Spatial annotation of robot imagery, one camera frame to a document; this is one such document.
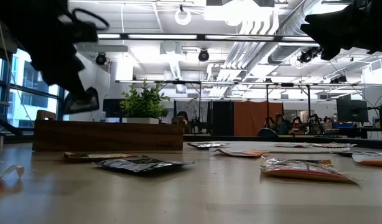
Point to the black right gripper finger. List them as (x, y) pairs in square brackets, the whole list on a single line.
[(328, 52), (321, 28)]

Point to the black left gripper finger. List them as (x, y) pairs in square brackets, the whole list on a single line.
[(83, 102)]

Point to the black tea packet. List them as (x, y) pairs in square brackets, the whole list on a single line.
[(141, 164)]

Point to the white orange tea packet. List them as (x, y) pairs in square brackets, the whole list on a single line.
[(373, 159), (292, 145), (334, 145), (244, 152)]

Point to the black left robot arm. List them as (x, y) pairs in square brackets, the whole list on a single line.
[(10, 12)]

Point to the wooden tea organizer box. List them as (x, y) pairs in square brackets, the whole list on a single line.
[(107, 137)]

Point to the silver foil tea packet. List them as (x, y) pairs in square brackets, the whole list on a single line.
[(206, 144)]

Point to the dark screen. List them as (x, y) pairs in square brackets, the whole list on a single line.
[(111, 107)]

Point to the large window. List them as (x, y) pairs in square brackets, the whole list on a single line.
[(32, 77)]

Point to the green plant in white pot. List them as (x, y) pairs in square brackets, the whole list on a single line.
[(144, 102)]

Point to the black computer monitor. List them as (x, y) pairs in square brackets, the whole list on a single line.
[(352, 110)]

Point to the background robot station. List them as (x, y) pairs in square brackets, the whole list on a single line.
[(313, 123)]

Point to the blue bin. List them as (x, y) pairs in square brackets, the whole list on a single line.
[(342, 125)]

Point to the black monitor stand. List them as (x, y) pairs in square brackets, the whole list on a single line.
[(379, 118)]

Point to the orange curtain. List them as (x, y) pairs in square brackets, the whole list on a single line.
[(256, 115)]

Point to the white round placemat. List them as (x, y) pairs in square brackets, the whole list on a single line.
[(303, 150)]

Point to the overhead light bar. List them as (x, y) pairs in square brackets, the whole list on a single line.
[(163, 36)]

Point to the white curled paper strip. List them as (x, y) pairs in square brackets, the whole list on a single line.
[(4, 173)]

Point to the black curtain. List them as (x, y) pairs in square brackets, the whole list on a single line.
[(222, 118)]

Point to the black ceiling camera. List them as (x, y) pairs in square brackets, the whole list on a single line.
[(203, 55), (307, 55), (100, 59)]

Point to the black frame clamp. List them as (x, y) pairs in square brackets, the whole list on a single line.
[(268, 132)]

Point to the black metal table frame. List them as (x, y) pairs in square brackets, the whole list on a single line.
[(234, 138)]

